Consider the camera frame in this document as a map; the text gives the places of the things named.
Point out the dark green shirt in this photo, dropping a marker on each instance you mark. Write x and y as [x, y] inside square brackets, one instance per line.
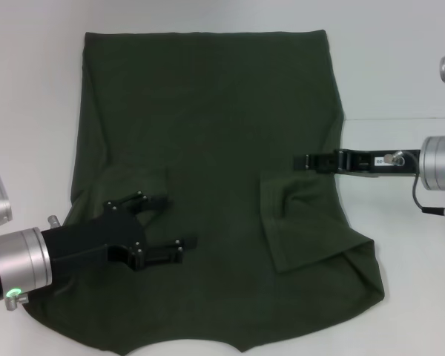
[215, 111]

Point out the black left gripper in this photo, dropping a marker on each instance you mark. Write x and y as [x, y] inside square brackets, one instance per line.
[92, 241]

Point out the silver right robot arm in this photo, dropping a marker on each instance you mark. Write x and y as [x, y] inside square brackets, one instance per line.
[435, 163]

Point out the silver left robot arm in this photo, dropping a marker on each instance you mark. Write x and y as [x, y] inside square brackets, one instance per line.
[18, 259]

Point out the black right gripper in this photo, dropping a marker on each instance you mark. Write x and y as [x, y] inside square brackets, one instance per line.
[356, 163]

